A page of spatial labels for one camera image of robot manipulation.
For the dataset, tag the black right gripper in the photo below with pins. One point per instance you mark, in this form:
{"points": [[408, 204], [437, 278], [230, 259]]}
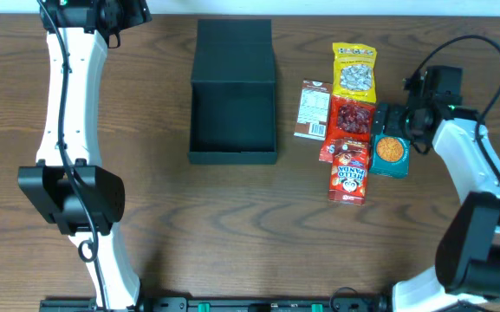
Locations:
{"points": [[380, 110]]}

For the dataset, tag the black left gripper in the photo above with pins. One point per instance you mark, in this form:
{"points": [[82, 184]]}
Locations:
{"points": [[136, 13]]}

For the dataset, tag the teal coconut cookie box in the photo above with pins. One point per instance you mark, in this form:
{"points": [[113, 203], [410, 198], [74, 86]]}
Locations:
{"points": [[389, 156]]}

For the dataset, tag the black gift box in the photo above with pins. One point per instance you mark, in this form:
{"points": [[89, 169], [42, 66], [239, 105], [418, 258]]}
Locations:
{"points": [[233, 81]]}

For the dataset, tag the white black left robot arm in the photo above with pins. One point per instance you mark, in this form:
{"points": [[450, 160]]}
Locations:
{"points": [[68, 184]]}

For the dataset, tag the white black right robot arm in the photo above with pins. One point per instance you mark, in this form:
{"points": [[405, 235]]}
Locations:
{"points": [[466, 273]]}

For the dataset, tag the red dried cranberry bag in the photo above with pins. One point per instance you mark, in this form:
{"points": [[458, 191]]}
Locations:
{"points": [[347, 118]]}

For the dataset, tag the yellow seed snack bag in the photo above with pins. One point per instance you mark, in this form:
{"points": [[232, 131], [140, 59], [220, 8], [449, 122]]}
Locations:
{"points": [[353, 71]]}

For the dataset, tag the red Hello Panda box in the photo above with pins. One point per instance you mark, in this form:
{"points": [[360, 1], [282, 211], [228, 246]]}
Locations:
{"points": [[349, 172]]}

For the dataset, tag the brown white snack box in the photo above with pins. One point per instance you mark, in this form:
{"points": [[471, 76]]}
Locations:
{"points": [[313, 109]]}

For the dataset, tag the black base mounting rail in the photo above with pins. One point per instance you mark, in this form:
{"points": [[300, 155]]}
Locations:
{"points": [[180, 304]]}

